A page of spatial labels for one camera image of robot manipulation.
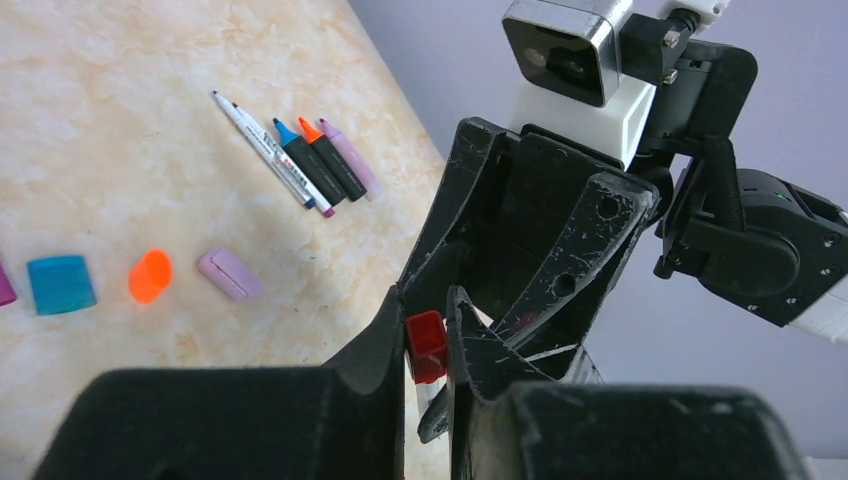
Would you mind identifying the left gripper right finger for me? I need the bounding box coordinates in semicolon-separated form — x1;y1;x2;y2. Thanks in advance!
447;286;809;479

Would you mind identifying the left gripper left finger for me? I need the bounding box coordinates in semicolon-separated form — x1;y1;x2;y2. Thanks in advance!
34;287;405;479

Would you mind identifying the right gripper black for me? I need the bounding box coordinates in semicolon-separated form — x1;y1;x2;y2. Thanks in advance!
397;117;659;381

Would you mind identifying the white marker red cap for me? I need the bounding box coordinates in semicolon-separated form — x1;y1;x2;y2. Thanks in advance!
415;380;449;444

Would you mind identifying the pale purple highlighter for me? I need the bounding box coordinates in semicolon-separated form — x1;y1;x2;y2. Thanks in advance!
319;118;384;202

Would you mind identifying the black highlighter orange cap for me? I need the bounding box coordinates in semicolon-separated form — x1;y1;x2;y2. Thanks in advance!
298;116;367;202

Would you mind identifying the pale purple highlighter cap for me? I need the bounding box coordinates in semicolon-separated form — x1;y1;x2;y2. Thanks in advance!
196;247;263;302

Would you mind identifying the black highlighter blue tip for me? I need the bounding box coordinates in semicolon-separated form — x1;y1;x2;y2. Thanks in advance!
272;117;346;207

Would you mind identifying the blue highlighter cap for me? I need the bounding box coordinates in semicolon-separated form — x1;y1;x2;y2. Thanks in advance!
27;255;97;316

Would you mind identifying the magenta marker cap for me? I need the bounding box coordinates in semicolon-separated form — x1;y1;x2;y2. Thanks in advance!
0;266;18;307

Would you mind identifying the white marker magenta end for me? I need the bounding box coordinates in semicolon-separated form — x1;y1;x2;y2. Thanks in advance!
232;102;335;219

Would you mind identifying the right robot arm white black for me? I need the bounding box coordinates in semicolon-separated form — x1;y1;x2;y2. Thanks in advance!
398;1;847;383

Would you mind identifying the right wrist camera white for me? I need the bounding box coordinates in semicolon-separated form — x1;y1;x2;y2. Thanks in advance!
502;1;728;169

